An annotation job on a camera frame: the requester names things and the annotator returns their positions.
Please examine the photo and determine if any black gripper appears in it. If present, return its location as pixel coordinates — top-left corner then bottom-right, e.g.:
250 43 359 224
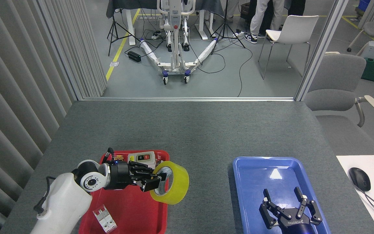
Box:
259 187 323 234
104 161 168 193

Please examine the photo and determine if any yellow tape roll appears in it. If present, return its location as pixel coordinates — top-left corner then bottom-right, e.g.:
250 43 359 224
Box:
150 161 190 205

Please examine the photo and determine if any red plastic tray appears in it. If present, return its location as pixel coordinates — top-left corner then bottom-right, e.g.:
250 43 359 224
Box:
78 150 170 234

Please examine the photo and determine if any blue plastic tray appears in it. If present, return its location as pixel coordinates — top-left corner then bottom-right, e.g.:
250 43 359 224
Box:
232 156 332 234

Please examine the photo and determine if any white circuit breaker block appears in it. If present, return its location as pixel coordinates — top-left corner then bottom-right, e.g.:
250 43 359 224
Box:
93 205 117 234

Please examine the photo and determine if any black computer mouse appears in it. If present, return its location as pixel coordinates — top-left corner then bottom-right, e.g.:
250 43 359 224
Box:
349 167 371 192

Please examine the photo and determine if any white side table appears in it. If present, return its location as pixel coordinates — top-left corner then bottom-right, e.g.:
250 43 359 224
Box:
336 155 374 234

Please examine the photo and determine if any white wheeled stand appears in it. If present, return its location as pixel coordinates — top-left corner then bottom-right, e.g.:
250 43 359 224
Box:
139 0 218 85

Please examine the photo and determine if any grey office chair with armrest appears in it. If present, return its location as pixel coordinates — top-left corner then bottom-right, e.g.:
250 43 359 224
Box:
304 54 374 155

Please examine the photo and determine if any black tripod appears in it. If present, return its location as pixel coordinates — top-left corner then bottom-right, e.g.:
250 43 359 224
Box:
210 0 246 55
107 8 141 57

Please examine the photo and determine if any grey slatted partition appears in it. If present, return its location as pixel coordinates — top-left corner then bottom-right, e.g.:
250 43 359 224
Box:
0 0 108 234

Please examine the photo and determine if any desk with dark cloth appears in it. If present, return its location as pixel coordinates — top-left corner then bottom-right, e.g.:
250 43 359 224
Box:
106 0 225 46

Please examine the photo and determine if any white plastic chair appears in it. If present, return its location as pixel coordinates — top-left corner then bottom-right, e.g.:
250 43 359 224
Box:
258 15 319 80

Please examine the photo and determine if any black crate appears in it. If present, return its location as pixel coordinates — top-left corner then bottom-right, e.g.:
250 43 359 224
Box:
240 3 251 19

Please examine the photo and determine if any white two-button switch box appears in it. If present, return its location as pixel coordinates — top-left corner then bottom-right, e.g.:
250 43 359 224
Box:
128 151 156 167

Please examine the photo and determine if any black floor cable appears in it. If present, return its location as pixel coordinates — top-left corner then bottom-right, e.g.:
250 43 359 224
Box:
237 36 254 98

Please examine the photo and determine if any silver frame post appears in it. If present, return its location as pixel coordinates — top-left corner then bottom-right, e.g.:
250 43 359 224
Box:
295 0 350 102

